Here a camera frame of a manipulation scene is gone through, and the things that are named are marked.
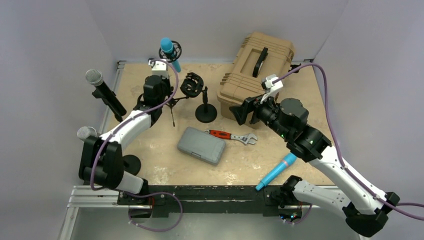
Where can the black round-base shock mount stand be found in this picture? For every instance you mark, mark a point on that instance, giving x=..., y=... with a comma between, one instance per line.
x=193, y=86

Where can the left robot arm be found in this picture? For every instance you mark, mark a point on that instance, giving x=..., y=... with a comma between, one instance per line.
x=102, y=160

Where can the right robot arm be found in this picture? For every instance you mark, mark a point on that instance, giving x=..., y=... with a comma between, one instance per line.
x=364, y=207

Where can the grey plastic case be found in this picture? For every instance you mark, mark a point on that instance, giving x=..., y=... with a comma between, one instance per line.
x=201, y=145

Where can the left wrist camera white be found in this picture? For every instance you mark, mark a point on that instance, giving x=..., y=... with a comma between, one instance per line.
x=158, y=68

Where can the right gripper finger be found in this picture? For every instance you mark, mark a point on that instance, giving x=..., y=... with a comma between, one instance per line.
x=253, y=102
x=240, y=112

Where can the blue microphone with pink band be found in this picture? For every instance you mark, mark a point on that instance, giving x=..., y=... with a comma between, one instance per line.
x=285, y=163

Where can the tan plastic tool case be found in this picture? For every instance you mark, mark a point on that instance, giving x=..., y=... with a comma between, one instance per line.
x=259, y=56

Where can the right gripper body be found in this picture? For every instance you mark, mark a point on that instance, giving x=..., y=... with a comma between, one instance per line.
x=266, y=112

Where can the black mic stand front left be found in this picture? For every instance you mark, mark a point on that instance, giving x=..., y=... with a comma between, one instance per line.
x=131, y=164

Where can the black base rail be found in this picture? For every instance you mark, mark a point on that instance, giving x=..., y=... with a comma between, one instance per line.
x=214, y=199

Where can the red-handled adjustable wrench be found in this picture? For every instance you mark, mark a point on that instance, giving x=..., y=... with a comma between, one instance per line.
x=246, y=139

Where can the silver microphone front left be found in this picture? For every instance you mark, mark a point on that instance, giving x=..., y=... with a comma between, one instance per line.
x=86, y=131

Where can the black microphone silver grille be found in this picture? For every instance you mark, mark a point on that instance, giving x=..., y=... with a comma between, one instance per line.
x=102, y=91

